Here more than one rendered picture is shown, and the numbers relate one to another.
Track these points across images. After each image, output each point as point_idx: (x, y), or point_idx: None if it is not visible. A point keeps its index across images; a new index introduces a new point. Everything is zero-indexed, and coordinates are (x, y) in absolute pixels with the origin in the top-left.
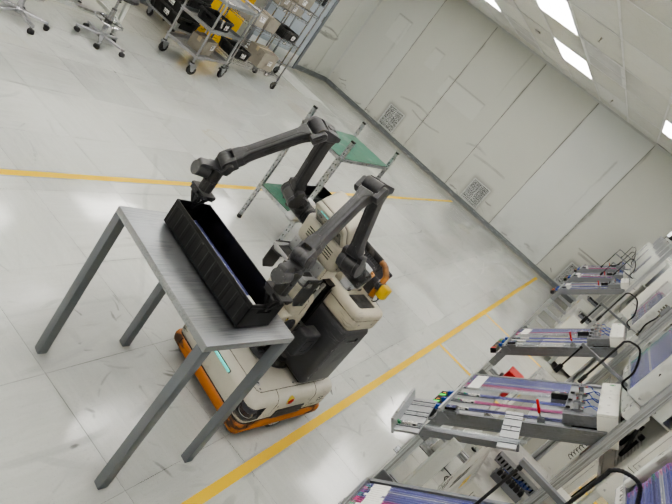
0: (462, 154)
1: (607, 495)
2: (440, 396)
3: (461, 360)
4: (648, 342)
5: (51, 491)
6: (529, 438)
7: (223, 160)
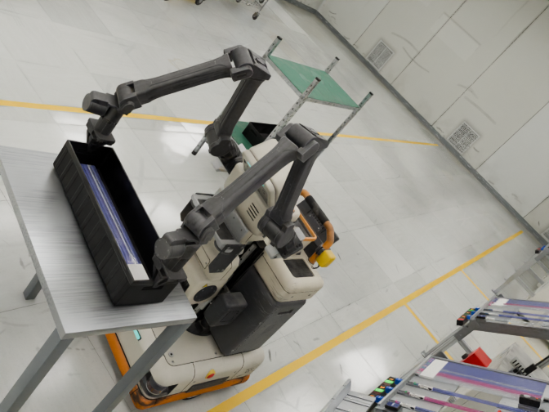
0: (453, 96)
1: None
2: (386, 384)
3: (427, 323)
4: None
5: None
6: None
7: (121, 96)
